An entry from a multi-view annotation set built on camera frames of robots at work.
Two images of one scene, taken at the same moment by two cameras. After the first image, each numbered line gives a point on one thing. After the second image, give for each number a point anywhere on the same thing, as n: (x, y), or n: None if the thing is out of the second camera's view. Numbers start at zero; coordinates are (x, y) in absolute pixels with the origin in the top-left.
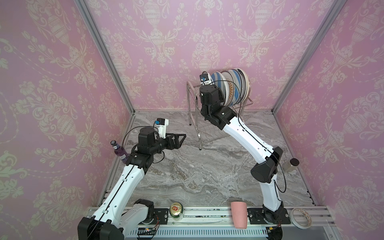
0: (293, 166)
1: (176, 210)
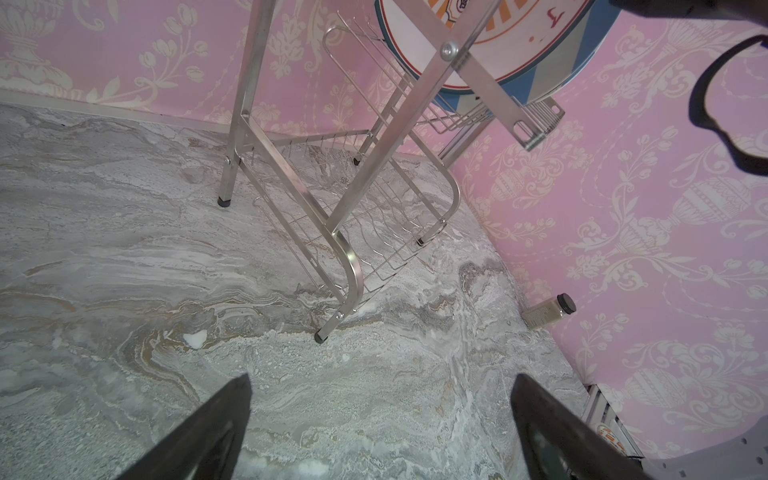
0: (549, 311)
1: None
